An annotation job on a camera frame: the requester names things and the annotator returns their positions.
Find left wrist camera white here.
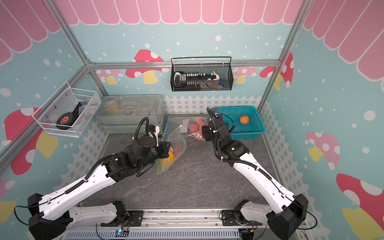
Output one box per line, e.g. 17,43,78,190
149,125,160,141

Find clear blue zip-top bag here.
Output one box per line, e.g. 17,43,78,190
163,115,209,141

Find small green circuit board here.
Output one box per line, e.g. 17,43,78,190
115,229,130,238

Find teal plastic basket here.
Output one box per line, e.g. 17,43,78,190
212,106,266,140

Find large pink peach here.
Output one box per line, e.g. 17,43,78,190
189,124,199,134

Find black tape roll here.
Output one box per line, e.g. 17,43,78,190
56,102,83,131

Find red orange peach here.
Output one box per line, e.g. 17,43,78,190
239,116,250,125

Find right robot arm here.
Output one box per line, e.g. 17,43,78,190
202,108,314,240

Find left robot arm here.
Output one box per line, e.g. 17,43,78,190
25,117,172,240

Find pink peach front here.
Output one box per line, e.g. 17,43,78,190
170,145,184,156

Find green zipper bag with coasters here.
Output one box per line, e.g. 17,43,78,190
156,125,187,175

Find black wire mesh basket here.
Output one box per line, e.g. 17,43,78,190
170,56,234,92

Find clear acrylic wall bin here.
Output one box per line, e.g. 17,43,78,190
32,83,101,138

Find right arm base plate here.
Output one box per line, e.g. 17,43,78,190
219,210,263,228

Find translucent green storage box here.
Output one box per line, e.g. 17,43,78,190
96,95,165,134

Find white black items in basket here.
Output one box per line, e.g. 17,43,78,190
171,71,222,91

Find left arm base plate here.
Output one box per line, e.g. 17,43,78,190
101,211,144,228

